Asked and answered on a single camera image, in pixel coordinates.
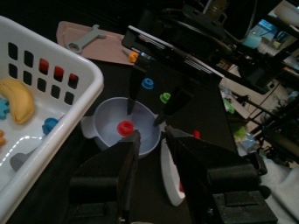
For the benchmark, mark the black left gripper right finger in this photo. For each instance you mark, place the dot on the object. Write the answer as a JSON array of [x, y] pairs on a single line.
[[209, 175]]

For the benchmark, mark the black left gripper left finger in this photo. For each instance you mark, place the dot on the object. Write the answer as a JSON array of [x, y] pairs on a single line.
[[104, 175]]

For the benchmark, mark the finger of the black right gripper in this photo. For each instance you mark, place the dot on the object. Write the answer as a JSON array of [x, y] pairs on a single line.
[[175, 102], [135, 87]]

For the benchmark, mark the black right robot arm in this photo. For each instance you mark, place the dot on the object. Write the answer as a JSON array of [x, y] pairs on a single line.
[[193, 23]]

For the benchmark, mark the green toy nut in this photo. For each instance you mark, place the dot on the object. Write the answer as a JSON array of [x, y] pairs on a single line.
[[164, 97]]

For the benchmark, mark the blue toy nut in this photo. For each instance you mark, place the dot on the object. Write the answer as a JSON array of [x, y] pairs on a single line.
[[147, 83]]

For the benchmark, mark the orange toy nut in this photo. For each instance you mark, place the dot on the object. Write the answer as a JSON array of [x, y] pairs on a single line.
[[133, 57]]

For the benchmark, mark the red toy nut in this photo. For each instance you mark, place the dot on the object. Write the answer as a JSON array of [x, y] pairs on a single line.
[[125, 128]]

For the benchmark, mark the small red toy piece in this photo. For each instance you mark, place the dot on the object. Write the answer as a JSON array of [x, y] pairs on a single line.
[[196, 134]]

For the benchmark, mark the lavender plastic bowl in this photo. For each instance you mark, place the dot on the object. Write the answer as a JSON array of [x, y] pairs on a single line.
[[112, 122]]

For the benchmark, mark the pink tray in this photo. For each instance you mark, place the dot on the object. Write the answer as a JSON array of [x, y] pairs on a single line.
[[104, 49]]

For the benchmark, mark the red toy block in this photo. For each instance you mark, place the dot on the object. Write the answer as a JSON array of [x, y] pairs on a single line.
[[59, 71]]

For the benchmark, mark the grey toy wrench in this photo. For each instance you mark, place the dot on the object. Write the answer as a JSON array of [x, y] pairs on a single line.
[[83, 39]]

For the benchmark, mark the teal cup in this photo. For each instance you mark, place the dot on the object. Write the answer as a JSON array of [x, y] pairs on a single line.
[[252, 40]]

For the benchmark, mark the blue toy bolt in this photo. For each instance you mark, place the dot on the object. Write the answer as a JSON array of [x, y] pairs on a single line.
[[49, 125]]

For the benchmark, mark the grey toy piece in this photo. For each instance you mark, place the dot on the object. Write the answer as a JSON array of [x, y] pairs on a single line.
[[17, 161]]

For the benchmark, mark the white plastic basket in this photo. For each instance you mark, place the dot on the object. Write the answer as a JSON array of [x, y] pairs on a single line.
[[47, 116]]

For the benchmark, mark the orange toy piece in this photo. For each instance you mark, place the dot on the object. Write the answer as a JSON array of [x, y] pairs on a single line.
[[1, 137]]

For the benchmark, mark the yellow toy banana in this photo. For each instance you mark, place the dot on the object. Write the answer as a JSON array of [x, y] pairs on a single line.
[[17, 100]]

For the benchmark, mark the blue toy gear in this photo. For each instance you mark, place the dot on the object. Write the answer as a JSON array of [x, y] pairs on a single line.
[[3, 108]]

